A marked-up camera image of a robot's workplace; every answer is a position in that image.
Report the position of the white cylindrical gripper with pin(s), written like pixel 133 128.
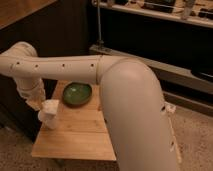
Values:
pixel 32 90

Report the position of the white ceramic cup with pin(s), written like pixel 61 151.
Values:
pixel 49 120

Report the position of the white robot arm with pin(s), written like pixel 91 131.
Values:
pixel 131 98

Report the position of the metal shelf post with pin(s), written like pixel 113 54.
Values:
pixel 100 40

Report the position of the green bowl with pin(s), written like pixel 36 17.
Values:
pixel 76 94

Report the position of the white sponge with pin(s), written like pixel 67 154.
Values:
pixel 50 106

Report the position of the metal shelf rack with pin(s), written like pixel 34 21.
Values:
pixel 181 55

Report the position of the wooden folding table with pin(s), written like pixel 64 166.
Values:
pixel 80 134

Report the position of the dark wooden cabinet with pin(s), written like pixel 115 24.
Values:
pixel 60 29

